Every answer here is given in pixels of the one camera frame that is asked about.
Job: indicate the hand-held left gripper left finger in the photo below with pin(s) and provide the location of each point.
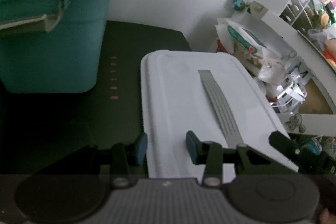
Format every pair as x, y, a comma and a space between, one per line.
140, 148

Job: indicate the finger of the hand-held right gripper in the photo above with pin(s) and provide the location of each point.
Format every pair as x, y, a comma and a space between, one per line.
286, 145

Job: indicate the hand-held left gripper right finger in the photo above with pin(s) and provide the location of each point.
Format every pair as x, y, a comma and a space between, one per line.
193, 148

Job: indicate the white plastic bin lid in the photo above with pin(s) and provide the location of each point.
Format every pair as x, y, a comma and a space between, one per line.
170, 95

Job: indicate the teal plastic bin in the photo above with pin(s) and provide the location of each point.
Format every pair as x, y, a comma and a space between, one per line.
52, 56

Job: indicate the black desktop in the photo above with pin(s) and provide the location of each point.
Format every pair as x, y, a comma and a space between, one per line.
78, 113

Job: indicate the teal printed blanket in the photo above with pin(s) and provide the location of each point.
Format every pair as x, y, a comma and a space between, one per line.
309, 146

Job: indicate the white plastic packaging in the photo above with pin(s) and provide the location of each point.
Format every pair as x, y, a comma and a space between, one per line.
275, 69

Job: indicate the wet wipes packet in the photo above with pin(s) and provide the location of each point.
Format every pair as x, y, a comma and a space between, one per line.
244, 43

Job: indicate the orange green plush toy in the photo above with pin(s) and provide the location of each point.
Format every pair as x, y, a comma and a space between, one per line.
325, 19

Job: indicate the small beige box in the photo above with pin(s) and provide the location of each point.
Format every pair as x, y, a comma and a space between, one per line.
257, 7

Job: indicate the blue flower decoration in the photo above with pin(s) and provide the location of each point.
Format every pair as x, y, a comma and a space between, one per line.
239, 3

